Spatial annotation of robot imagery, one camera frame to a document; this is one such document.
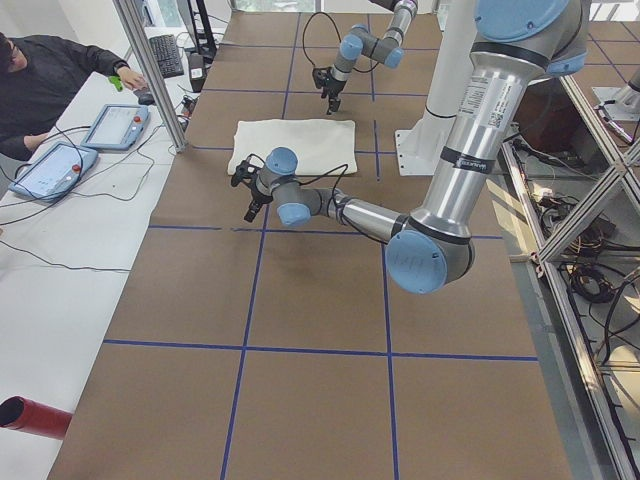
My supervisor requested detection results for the white central pedestal column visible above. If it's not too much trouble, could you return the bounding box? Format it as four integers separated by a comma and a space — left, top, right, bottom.
395, 0, 477, 176

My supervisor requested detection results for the far blue teach pendant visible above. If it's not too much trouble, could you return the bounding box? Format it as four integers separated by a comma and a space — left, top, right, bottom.
81, 104, 150, 151

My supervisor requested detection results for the aluminium frame post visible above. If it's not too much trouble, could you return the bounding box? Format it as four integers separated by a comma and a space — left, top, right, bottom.
112, 0, 187, 153

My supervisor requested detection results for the black computer mouse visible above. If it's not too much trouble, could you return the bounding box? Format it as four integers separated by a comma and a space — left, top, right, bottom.
133, 89, 155, 106

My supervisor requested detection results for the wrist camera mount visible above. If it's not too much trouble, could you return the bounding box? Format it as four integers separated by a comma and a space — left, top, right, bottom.
231, 153, 264, 187
312, 67, 331, 89

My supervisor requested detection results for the black keyboard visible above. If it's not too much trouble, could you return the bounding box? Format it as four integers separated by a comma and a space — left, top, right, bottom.
148, 34, 184, 78

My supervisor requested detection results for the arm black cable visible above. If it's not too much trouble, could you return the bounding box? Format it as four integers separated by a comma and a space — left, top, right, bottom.
301, 10, 381, 76
294, 163, 351, 211

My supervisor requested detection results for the person in black jacket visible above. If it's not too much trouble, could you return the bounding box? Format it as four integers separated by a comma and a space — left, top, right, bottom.
1, 35, 147, 161

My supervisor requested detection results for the blue teach pendant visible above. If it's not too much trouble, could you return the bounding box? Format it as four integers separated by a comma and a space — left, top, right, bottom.
9, 142, 98, 202
81, 104, 150, 151

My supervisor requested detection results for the cream long-sleeve cat shirt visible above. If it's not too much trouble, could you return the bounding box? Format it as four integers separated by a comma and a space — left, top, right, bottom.
227, 119, 358, 176

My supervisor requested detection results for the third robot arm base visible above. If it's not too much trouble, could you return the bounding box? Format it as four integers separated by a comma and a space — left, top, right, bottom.
592, 70, 639, 125

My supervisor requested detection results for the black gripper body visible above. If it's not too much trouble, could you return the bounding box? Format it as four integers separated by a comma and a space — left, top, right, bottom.
251, 180, 273, 204
322, 75, 346, 98

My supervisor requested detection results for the near blue teach pendant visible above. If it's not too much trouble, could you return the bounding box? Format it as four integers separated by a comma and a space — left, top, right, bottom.
9, 142, 98, 202

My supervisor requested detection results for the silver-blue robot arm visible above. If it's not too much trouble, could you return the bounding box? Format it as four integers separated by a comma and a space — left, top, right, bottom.
228, 1, 590, 294
312, 0, 418, 115

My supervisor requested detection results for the green plastic object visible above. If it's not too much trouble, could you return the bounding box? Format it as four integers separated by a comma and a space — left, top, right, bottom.
108, 76, 124, 92

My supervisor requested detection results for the red cylinder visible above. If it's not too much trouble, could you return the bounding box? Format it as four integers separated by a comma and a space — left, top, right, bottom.
1, 396, 73, 440

